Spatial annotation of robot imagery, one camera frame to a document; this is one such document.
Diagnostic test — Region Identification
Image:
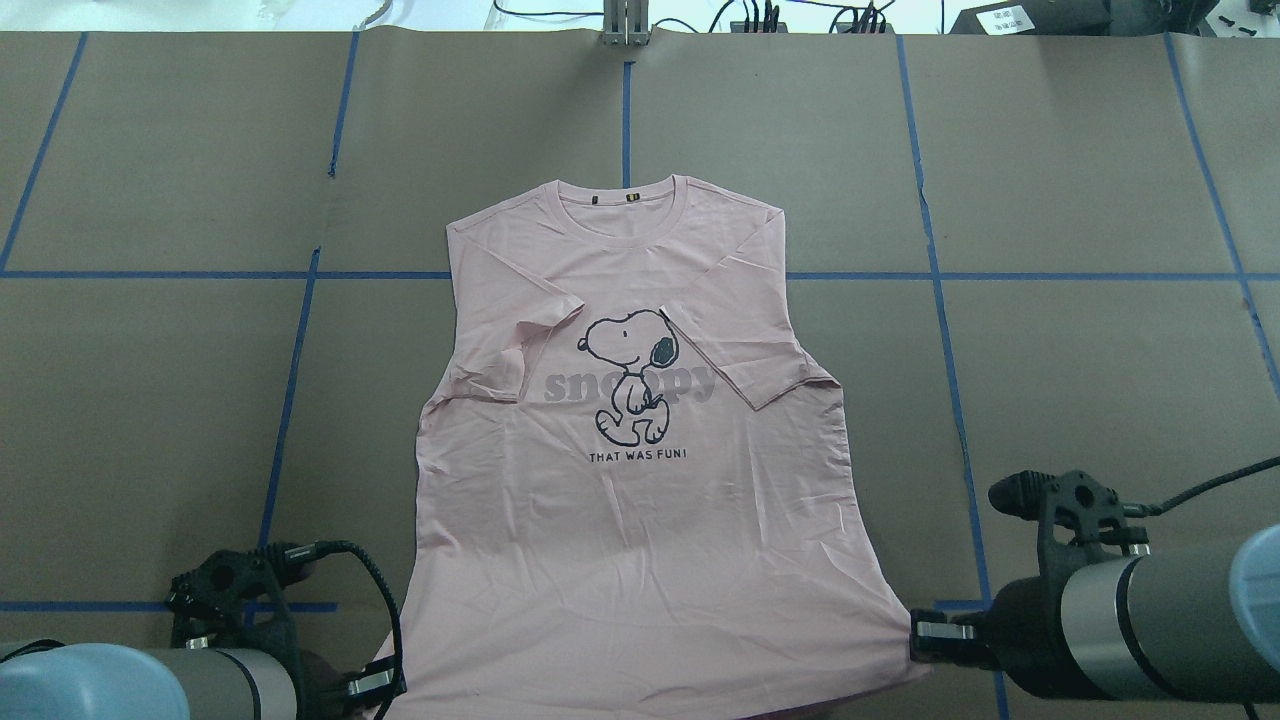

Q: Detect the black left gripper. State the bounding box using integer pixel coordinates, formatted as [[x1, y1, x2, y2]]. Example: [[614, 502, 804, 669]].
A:
[[291, 650, 407, 719]]

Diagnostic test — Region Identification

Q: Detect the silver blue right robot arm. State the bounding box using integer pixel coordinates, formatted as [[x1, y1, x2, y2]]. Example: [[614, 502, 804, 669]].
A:
[[909, 527, 1279, 705]]

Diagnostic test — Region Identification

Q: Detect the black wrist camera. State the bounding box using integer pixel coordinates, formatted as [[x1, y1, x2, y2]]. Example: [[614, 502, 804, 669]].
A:
[[164, 542, 324, 653], [987, 470, 1149, 583]]

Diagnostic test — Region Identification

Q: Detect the aluminium frame post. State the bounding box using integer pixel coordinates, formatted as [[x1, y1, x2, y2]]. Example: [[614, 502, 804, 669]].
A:
[[602, 0, 652, 47]]

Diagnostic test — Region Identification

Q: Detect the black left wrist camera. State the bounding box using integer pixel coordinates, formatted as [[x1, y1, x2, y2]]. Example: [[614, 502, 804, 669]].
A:
[[164, 542, 324, 653]]

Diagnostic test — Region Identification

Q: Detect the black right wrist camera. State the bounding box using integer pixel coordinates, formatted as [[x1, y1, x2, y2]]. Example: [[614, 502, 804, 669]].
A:
[[987, 470, 1149, 583]]

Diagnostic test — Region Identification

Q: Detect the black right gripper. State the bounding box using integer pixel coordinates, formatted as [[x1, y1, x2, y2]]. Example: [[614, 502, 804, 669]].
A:
[[908, 577, 1073, 700]]

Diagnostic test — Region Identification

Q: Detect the pink Snoopy t-shirt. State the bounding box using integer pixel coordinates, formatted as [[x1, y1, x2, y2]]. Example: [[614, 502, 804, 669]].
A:
[[388, 176, 927, 719]]

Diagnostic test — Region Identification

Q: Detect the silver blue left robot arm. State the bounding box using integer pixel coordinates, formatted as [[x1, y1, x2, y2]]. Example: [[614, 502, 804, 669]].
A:
[[1, 639, 406, 719]]

